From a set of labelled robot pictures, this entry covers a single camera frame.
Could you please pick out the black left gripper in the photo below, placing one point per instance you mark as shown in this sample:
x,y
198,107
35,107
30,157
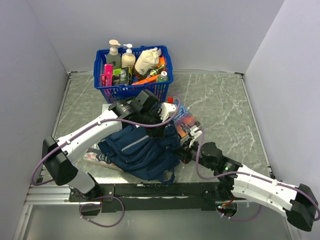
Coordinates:
x,y
156,132

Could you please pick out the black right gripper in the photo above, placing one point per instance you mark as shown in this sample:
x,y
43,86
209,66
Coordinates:
x,y
184,151

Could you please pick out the blue Jane Eyre book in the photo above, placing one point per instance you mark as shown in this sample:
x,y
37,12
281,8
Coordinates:
x,y
184,121

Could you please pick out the navy blue student backpack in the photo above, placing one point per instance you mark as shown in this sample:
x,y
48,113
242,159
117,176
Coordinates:
x,y
142,156

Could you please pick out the Little Women book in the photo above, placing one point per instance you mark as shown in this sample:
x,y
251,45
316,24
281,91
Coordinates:
x,y
95,156

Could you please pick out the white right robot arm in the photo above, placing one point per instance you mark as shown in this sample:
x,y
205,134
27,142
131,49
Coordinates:
x,y
297,203

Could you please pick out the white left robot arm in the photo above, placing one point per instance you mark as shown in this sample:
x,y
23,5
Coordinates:
x,y
59,154

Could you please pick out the orange package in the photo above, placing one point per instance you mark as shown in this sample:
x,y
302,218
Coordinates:
x,y
149,80

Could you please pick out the green glass bottle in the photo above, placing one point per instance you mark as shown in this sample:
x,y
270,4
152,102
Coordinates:
x,y
156,71

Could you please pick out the black green box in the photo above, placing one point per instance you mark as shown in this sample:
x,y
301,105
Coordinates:
x,y
122,76

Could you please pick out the pink box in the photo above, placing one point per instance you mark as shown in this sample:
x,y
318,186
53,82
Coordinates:
x,y
106,76

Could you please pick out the beige cloth sack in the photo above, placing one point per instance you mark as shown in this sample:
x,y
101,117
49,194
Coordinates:
x,y
148,59

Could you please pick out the cream pump lotion bottle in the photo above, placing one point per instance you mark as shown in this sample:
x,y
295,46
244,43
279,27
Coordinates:
x,y
128,59

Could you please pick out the grey pump bottle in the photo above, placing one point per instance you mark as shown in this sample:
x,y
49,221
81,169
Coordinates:
x,y
113,57

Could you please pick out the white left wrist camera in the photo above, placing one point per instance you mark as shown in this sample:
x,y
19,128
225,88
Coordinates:
x,y
169,109

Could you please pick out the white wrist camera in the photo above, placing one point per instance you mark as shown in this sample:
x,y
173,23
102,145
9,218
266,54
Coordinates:
x,y
169,109
194,134

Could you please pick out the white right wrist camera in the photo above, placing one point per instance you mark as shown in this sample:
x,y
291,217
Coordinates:
x,y
194,134

